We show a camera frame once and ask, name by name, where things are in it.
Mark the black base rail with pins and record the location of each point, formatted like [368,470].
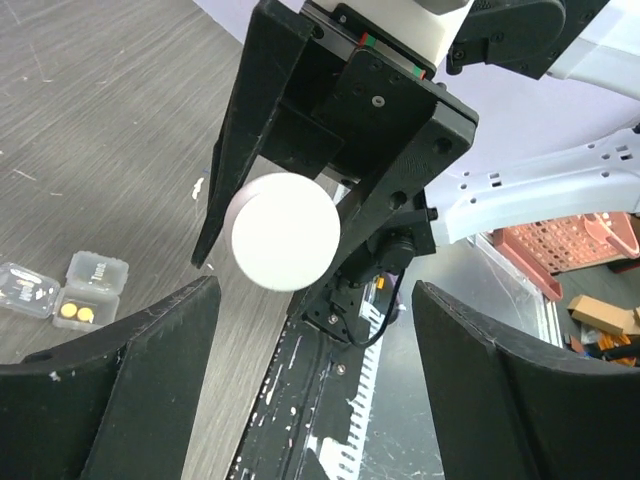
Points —
[329,411]

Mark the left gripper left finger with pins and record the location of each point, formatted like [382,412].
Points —
[116,403]

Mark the white pill bottle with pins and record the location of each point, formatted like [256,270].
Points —
[283,231]

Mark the cardboard box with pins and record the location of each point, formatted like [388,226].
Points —
[604,316]

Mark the yellow pill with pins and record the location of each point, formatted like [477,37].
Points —
[85,314]
[68,310]

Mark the clear pill box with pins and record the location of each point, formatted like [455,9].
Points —
[92,280]

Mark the red plastic basket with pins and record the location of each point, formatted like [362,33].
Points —
[568,243]

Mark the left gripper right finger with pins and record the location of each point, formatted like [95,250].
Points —
[507,405]

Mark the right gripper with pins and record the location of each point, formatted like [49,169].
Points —
[377,121]

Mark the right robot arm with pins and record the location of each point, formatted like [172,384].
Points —
[539,74]

